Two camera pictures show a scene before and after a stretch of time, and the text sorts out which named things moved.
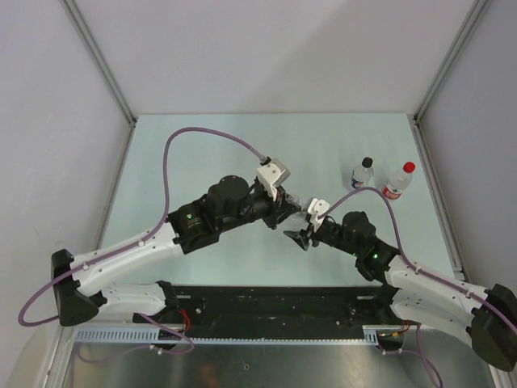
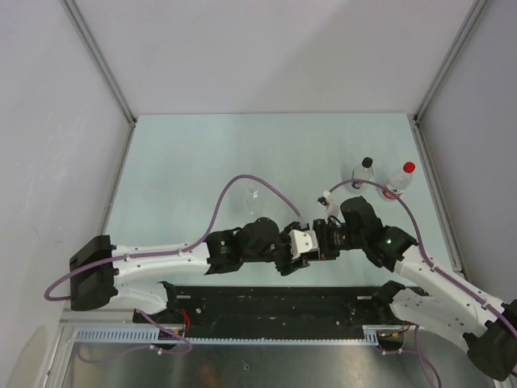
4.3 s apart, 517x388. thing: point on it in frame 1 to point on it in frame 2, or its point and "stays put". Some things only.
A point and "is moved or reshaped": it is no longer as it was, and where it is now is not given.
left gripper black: [279, 209] to [289, 265]
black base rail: [210, 312] stays put
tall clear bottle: [300, 221] is moved or reshaped
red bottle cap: [409, 166] stays put
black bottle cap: [367, 162] stays put
